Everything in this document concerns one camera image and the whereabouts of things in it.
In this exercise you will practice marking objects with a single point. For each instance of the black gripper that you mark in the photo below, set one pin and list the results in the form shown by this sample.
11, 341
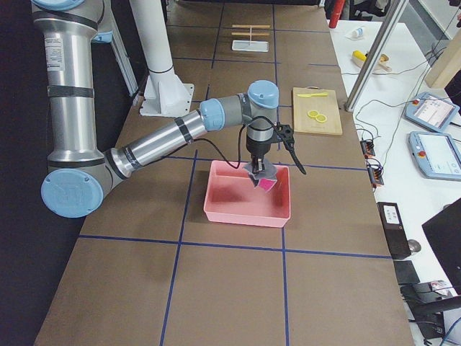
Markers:
258, 149

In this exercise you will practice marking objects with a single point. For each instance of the grey microfibre cloth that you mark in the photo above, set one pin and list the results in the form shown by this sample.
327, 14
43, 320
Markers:
267, 179

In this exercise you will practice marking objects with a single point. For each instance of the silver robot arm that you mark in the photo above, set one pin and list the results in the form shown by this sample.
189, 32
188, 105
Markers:
90, 75

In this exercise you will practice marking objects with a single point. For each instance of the pink plastic bin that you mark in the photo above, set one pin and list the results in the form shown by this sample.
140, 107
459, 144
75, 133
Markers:
231, 197

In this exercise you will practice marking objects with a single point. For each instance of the lemon slice lower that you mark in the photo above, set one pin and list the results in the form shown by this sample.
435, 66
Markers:
321, 118

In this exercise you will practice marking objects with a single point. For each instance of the bamboo cutting board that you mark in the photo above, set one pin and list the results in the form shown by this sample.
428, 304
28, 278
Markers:
327, 106

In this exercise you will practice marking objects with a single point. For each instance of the yellow plastic knife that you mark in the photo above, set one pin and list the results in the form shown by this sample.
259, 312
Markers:
318, 94

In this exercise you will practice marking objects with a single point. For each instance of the orange circuit board far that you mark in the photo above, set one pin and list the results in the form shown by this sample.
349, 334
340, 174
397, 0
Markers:
367, 146

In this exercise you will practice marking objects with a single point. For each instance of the orange circuit board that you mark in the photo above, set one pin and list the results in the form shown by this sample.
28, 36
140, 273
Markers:
367, 146
375, 172

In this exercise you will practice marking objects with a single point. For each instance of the orange circuit board near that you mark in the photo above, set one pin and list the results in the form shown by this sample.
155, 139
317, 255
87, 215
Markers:
375, 172

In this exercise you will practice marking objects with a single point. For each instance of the white rectangular tray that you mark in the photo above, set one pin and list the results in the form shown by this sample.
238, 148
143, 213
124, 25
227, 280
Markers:
250, 46

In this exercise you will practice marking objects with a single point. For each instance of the wooden rack rod left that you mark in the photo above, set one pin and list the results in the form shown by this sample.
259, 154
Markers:
248, 34

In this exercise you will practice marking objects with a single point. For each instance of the wooden rack rod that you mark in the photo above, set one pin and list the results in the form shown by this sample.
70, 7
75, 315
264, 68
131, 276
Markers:
248, 34
251, 26

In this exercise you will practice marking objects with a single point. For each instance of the wooden rack rod right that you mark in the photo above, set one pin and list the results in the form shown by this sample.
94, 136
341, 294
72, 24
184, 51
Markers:
251, 26

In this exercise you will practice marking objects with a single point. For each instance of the yellow toy corn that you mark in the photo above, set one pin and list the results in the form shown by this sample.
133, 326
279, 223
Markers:
359, 56

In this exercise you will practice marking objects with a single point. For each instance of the black box device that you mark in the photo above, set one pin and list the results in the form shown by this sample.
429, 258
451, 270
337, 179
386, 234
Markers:
393, 230

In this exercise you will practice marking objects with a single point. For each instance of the white side table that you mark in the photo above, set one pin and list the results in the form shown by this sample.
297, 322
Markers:
379, 108

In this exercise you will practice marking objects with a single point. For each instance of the small white bottle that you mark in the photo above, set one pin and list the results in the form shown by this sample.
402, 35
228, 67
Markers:
356, 34

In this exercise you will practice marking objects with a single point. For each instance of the teach pendant far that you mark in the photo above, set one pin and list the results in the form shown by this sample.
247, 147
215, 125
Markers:
431, 112

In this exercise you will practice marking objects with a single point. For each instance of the teach pendant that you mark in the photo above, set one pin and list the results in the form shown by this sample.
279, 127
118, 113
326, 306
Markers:
431, 112
435, 154

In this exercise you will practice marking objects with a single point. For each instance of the red cylinder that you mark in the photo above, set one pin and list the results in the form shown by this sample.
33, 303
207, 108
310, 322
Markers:
338, 6

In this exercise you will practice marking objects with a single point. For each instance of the teach pendant near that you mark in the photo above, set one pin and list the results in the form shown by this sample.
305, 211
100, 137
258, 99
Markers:
435, 154

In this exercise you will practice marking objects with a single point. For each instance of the black monitor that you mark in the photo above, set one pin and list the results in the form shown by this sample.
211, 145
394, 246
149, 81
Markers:
443, 234

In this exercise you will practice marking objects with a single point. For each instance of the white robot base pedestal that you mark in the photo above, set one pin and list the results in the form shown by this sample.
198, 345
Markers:
165, 94

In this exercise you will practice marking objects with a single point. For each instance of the aluminium frame post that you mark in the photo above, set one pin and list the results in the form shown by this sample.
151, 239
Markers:
383, 35

